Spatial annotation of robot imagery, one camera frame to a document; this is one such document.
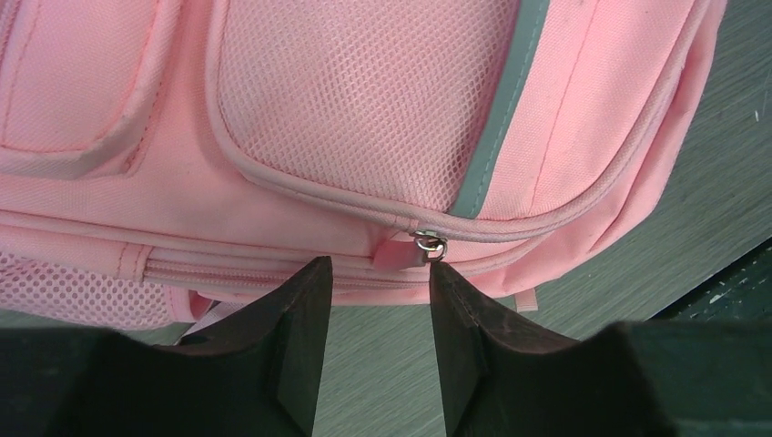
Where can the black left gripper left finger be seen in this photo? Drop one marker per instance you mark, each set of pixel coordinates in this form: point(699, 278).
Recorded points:
point(255, 373)

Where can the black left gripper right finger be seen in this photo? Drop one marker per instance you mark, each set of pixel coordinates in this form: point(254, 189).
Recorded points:
point(504, 375)

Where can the pink student backpack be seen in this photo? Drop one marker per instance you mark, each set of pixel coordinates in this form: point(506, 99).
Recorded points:
point(159, 158)

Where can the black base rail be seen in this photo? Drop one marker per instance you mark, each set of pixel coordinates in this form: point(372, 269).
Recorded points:
point(740, 291)

